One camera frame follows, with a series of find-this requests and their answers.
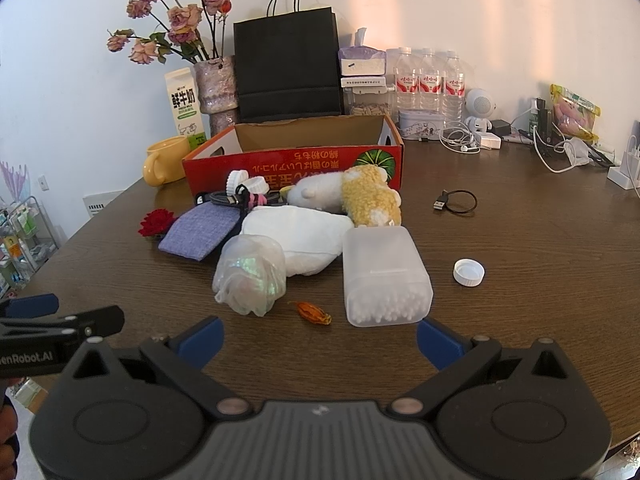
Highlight yellow ceramic mug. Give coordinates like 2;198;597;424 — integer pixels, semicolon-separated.
142;136;191;186

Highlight short black usb cable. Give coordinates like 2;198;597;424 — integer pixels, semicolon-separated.
432;188;478;217

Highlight white power adapter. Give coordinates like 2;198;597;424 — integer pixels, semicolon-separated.
608;148;640;191

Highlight black paper bag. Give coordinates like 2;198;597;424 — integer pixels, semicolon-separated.
233;0;344;124

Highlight orange dried flower bud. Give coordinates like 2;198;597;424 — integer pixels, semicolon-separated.
290;301;332;326

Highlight water bottle right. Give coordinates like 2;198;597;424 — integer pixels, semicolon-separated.
442;51;465;128

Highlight clear seed container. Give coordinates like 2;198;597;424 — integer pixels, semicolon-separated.
343;86;396;116

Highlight red cardboard box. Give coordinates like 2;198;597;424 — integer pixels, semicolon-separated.
182;115;404;195

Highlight white milk carton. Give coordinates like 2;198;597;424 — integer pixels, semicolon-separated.
165;67;206;151

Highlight white tissue cloth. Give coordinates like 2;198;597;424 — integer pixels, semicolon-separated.
241;205;354;276

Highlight water bottle left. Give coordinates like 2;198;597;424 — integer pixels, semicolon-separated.
394;47;419;110

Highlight white earphones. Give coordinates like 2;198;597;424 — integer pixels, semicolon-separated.
439;127;482;155

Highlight white robot figurine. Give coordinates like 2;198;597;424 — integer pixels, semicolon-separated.
464;88;496;134

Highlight white face mask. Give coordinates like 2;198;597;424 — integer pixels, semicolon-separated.
563;136;590;167

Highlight iridescent plastic bag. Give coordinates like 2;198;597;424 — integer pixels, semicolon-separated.
212;234;286;318

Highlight yellow snack bag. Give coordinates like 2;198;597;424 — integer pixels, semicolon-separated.
550;84;601;144

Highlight white round lid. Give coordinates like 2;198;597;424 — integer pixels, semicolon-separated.
226;169;248;196
242;176;270;195

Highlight purple woven pouch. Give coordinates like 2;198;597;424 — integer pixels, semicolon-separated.
158;203;241;261

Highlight green spray bottle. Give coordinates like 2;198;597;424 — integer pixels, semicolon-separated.
528;98;544;136

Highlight white yellow plush toy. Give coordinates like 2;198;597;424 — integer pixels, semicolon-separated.
285;165;401;226

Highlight water bottle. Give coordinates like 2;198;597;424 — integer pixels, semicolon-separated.
442;51;465;128
418;49;442;114
394;47;419;110

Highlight white charger block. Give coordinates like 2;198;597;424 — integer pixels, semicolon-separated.
474;132;502;150

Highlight clear cotton swab box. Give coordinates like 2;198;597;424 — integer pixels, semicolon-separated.
343;226;434;327

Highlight white printed tin box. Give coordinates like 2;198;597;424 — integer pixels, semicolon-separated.
398;110;445;141

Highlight wire storage rack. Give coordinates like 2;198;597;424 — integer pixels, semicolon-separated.
1;196;58;292

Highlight person's left hand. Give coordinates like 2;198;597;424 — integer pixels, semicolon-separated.
0;394;20;480

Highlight purple textured vase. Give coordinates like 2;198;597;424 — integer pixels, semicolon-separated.
193;56;239;136

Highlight water bottle middle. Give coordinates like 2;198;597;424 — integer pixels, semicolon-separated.
418;49;442;114

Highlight black power adapter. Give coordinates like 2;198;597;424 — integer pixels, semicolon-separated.
490;119;511;138

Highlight white bottle cap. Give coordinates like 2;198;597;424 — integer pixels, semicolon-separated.
452;258;485;287

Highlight red fabric rose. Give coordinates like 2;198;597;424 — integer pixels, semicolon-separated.
138;208;177;238

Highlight white flat box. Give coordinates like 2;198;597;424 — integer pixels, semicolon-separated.
341;76;386;89

